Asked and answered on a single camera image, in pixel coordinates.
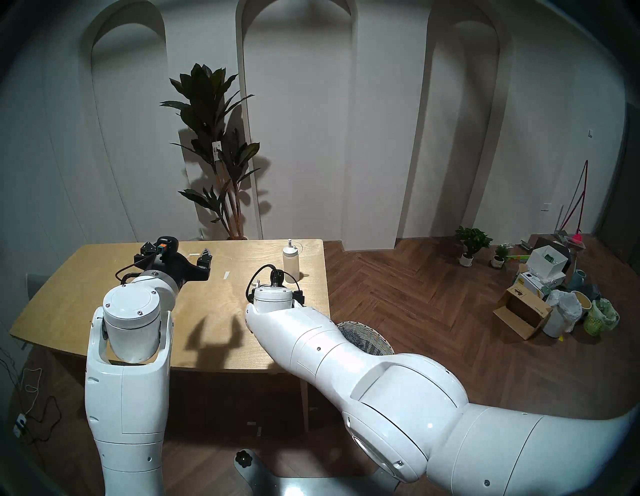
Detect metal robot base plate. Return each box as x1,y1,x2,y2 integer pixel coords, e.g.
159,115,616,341
234,448,401,496

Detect white squeeze bottle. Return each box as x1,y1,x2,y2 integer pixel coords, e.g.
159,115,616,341
282,239,301,282

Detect light wooden table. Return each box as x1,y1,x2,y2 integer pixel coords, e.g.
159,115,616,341
10,239,331,433

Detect dark grey door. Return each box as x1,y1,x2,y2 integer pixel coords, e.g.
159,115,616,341
597,100,640,261

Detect red handled broom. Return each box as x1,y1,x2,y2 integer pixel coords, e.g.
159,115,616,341
557,160,590,246

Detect tall dark leafy plant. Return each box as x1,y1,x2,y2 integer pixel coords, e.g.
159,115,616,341
160,63,262,241

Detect brown cardboard box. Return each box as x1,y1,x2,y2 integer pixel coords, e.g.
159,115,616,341
493,286,553,341

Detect white open box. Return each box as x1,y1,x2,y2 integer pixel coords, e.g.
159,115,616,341
526,245,570,277

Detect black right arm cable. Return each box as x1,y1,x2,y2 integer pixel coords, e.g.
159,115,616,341
247,264,277,303

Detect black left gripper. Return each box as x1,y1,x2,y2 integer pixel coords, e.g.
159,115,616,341
135,242,213,291

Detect white woven basket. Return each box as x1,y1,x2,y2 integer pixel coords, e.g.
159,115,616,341
336,321,396,357

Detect white bin with bag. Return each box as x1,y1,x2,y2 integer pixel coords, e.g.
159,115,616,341
542,289,583,339

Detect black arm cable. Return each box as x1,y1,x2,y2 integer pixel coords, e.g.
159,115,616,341
247,264,277,303
116,267,151,287

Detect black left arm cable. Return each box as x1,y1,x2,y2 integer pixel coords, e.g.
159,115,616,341
116,267,151,287

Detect tangled floor cables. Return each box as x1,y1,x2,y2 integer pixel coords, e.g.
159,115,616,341
0,345,63,443

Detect bushy small potted plant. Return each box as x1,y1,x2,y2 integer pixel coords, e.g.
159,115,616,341
454,226,493,267

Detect white box yellow label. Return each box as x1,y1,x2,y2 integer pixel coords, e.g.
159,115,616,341
514,272,566,296

